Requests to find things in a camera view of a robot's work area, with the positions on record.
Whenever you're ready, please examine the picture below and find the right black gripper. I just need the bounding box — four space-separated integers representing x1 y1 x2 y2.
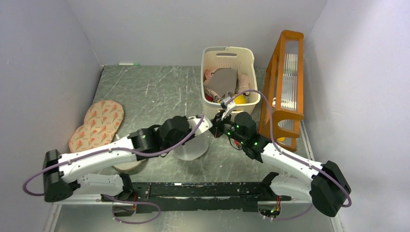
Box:
209 110 246 145

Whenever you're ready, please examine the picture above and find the white mesh laundry bag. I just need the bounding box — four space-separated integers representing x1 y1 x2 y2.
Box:
173 131 209 161

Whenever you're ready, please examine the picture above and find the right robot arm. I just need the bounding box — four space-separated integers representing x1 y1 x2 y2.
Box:
209 111 351 218

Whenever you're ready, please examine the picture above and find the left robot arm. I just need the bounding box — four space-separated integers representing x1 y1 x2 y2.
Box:
42 116 201 203

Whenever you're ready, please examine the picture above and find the cream plastic laundry basket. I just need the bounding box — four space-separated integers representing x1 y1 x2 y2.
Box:
200 46 261 119

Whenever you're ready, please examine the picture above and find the red cloth in basket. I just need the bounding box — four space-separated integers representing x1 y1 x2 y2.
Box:
205 94 214 102

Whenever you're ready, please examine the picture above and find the yellow toy in basket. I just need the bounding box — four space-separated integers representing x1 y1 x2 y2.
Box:
234 94 247 105

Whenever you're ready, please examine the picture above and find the grey brown cloth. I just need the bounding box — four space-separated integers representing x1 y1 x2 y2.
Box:
204 68 238 102

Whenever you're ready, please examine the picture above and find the pink cloth in basket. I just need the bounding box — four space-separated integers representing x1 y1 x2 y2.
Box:
204 70 250 95

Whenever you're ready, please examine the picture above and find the beige round fabric pad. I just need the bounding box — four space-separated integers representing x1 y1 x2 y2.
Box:
113 134 146 172

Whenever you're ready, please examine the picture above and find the orange wooden rack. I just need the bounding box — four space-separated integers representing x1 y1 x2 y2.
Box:
259 30 304 152

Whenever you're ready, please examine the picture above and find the floral pink oven mitt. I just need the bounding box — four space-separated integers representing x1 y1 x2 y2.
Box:
68 100 124 153

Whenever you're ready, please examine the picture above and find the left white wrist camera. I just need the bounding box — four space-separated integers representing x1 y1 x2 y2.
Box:
188 116 213 136

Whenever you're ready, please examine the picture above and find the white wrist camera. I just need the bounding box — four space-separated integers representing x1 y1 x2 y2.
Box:
221 97 236 120
188 116 213 136

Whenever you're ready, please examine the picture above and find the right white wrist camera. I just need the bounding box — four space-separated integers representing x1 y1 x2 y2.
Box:
221 97 236 120

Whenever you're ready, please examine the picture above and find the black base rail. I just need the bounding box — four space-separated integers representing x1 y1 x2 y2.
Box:
113 182 291 214

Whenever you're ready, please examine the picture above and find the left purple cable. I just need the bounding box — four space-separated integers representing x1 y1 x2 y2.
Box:
22 113 205 225

